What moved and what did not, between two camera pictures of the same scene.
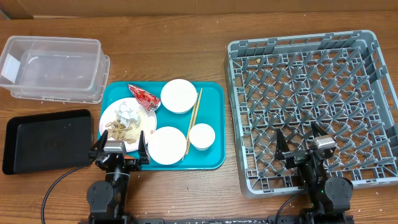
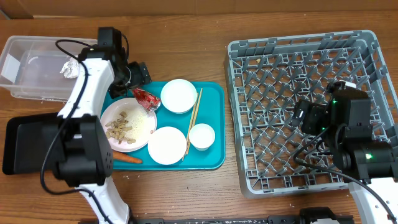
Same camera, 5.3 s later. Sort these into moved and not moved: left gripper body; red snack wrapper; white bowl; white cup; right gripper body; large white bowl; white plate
Moved: right gripper body; left gripper body
Not moved: white plate; large white bowl; white cup; red snack wrapper; white bowl
